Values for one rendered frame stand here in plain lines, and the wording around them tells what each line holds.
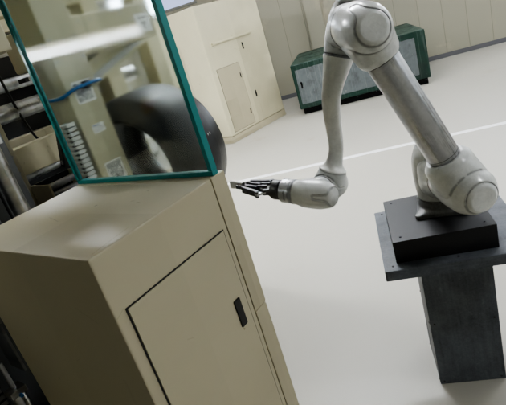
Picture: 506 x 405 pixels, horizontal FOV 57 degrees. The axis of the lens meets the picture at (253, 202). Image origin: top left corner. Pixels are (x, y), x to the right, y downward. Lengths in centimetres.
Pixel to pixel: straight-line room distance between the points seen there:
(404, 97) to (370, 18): 26
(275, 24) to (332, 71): 801
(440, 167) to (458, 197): 10
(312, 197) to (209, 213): 63
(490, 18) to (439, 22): 85
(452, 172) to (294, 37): 813
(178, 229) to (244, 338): 35
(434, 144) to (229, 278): 76
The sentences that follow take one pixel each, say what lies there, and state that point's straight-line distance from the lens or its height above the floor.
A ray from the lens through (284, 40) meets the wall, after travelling 953.
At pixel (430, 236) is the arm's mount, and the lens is 171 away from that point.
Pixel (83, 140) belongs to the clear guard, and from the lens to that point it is 139.
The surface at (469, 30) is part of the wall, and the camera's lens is 978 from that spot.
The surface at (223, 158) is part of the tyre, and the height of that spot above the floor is 110.
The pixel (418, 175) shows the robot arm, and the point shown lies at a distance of 176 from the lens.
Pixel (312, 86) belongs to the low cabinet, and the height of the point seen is 41.
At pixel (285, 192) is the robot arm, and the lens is 166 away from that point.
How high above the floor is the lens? 156
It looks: 20 degrees down
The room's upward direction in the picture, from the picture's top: 17 degrees counter-clockwise
